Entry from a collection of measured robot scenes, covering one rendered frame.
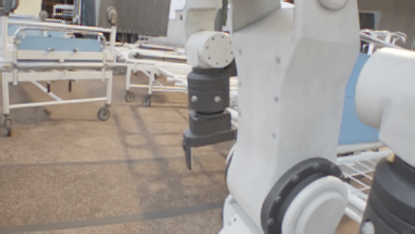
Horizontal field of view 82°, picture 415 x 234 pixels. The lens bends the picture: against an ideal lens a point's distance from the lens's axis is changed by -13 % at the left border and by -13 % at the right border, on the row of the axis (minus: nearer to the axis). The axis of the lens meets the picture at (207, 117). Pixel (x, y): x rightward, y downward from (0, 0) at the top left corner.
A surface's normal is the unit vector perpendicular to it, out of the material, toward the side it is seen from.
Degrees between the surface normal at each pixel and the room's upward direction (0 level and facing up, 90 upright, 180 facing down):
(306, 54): 115
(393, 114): 101
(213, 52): 90
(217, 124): 90
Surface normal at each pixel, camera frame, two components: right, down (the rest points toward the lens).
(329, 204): 0.37, 0.30
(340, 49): 0.31, 0.68
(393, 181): -0.73, -0.63
